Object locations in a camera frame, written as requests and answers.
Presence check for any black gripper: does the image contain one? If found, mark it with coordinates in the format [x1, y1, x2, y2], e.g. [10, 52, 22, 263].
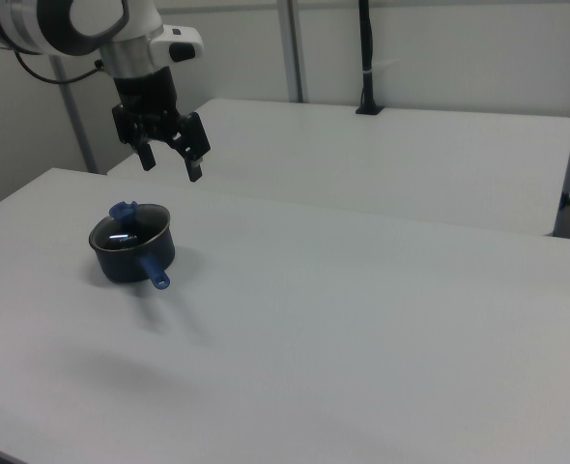
[110, 65, 213, 184]

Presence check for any grey wall partition post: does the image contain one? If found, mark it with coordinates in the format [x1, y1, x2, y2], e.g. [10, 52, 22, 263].
[275, 0, 309, 103]

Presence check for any glass lid with blue knob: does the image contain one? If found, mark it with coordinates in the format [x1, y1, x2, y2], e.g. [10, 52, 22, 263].
[90, 200, 171, 252]

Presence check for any black camera pole with clamp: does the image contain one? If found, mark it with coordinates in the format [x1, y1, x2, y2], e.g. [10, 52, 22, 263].
[355, 0, 386, 117]

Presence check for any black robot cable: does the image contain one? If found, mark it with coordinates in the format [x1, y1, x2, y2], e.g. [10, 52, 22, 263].
[14, 49, 106, 84]

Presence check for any dark blue saucepan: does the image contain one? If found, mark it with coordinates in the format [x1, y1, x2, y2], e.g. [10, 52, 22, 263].
[88, 204, 176, 291]

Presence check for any white rear table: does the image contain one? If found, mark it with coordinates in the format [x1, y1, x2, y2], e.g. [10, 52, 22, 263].
[106, 98, 570, 238]

